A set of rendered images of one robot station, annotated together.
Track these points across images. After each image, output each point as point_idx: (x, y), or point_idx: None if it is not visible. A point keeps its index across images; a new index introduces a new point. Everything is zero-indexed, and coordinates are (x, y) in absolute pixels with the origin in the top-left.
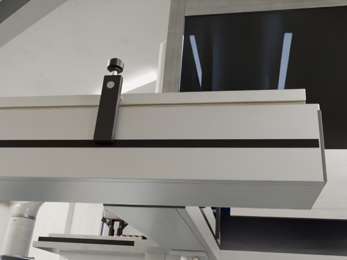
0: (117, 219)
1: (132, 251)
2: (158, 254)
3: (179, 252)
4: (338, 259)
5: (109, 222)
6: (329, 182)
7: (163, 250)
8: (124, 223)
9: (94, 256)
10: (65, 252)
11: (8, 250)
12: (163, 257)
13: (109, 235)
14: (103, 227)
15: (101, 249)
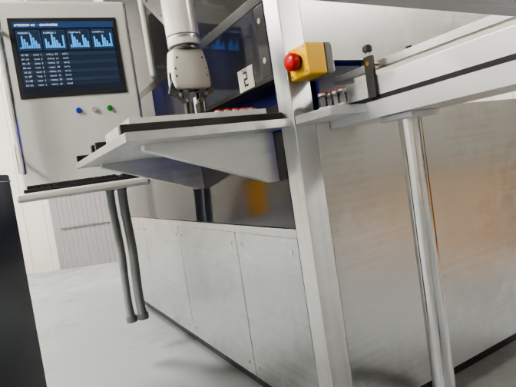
0: (196, 88)
1: (275, 127)
2: (309, 125)
3: (420, 111)
4: (446, 107)
5: (184, 94)
6: (435, 31)
7: (337, 117)
8: (206, 93)
9: (200, 143)
10: (154, 144)
11: None
12: (315, 127)
13: (189, 113)
14: (16, 114)
15: (236, 130)
